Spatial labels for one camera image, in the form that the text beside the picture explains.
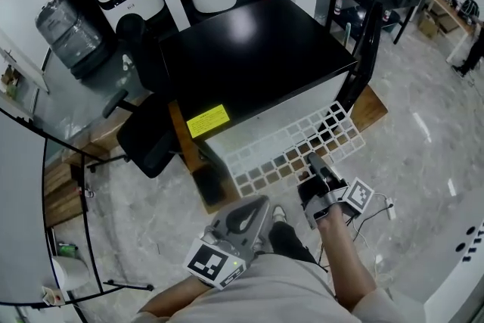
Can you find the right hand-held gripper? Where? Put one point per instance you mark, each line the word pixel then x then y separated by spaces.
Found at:
pixel 340 196

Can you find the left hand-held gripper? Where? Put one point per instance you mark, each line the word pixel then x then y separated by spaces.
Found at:
pixel 215 263

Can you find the white lattice shelf rack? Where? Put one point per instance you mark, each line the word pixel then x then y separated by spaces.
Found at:
pixel 281 138

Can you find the person's right forearm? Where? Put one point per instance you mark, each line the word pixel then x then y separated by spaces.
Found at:
pixel 340 257

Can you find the person's left forearm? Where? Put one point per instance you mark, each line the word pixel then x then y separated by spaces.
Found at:
pixel 177 295

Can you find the person's white shoe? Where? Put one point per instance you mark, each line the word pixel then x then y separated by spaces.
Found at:
pixel 278 213

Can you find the person's black trouser leg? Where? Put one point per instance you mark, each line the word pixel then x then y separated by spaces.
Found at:
pixel 287 242

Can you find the white power adapter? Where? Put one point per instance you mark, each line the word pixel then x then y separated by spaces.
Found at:
pixel 389 210

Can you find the person's light shirt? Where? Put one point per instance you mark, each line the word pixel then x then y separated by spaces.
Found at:
pixel 280 291

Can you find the wooden table with black legs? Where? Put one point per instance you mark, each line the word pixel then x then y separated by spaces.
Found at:
pixel 372 106

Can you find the yellow warning sticker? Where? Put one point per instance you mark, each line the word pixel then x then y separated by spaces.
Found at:
pixel 208 121

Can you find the black office chair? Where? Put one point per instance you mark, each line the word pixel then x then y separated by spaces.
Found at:
pixel 147 140

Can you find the teal waste bin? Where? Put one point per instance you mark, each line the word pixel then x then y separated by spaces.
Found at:
pixel 391 20

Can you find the white bottle with red cap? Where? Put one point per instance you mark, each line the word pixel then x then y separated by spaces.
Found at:
pixel 339 5

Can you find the white rounded machine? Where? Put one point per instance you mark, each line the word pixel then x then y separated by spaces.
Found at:
pixel 461 276

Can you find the wooden step platform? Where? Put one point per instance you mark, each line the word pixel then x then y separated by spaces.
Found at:
pixel 72 181

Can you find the cardboard box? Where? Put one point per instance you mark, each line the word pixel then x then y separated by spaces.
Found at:
pixel 428 24

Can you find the white cylinder container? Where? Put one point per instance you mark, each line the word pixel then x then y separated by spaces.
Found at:
pixel 72 272

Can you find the wooden desk with white legs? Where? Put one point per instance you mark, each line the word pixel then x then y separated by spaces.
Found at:
pixel 446 7

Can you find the white box with red button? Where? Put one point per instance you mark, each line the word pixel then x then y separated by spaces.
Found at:
pixel 53 295

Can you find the black backpack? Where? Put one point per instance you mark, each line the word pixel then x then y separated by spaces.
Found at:
pixel 470 7

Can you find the whiteboard on black stand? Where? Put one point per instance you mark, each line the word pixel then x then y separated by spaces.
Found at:
pixel 22 200

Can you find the large clear water jug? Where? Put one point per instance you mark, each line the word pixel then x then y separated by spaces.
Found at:
pixel 68 30

